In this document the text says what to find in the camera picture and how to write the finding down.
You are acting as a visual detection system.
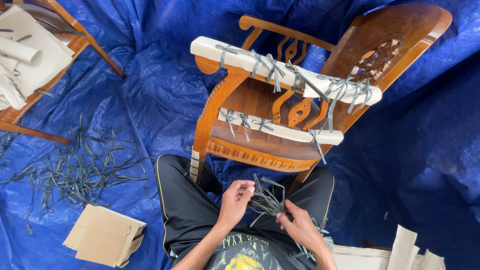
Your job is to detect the heap of grey strap scraps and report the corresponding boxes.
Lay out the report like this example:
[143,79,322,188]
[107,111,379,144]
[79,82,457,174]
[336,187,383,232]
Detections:
[0,112,158,235]

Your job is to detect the person's right hand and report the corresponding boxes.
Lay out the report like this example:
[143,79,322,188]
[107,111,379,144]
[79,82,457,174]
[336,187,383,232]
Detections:
[275,199,324,253]

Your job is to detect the long cardboard armrest wrap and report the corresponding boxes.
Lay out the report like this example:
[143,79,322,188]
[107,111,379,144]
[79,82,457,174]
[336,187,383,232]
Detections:
[190,36,383,106]

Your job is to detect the person's black printed shirt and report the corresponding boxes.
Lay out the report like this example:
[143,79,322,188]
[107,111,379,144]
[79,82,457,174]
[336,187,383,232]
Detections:
[173,232,320,270]

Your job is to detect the person's black trousers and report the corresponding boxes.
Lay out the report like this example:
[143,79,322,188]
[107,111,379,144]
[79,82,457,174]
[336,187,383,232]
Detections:
[155,154,335,264]

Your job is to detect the carved brown wooden armchair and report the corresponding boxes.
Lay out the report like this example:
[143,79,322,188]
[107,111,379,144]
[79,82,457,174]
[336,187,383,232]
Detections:
[189,3,453,196]

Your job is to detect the cardboard chair leg wrap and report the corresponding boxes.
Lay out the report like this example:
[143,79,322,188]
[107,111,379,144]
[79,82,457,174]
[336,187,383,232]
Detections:
[189,149,202,183]

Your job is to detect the bundle of grey straps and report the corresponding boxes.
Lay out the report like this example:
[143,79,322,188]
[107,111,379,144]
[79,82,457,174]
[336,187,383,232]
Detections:
[248,173,334,262]

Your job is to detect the folded brown cardboard piece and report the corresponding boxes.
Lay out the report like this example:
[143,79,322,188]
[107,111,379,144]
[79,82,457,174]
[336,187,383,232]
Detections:
[62,204,148,251]
[75,216,145,269]

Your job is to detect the knotted grey strap tie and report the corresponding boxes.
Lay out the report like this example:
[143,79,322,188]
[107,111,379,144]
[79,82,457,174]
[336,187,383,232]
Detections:
[251,115,288,132]
[239,113,252,143]
[308,129,327,165]
[218,108,237,138]

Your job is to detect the plain brown wooden chair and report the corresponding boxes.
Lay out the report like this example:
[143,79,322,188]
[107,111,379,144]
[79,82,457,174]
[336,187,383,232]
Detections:
[0,0,127,146]

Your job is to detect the row of grey strap ties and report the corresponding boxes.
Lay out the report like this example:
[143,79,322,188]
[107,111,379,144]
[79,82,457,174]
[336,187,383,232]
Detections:
[215,44,374,133]

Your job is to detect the blue plastic tarp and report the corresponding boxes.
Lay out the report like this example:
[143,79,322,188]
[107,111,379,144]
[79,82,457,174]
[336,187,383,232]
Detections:
[0,0,480,270]

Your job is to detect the person's left hand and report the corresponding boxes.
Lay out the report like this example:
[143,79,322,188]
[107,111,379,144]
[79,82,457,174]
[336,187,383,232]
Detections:
[217,179,256,228]

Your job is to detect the short cardboard armrest wrap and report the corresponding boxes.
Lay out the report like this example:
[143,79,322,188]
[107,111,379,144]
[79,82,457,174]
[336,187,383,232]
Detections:
[217,107,344,146]

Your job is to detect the stack of corrugated cardboard strips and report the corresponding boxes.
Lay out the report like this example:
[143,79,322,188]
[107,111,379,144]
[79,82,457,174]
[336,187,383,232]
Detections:
[331,224,447,270]

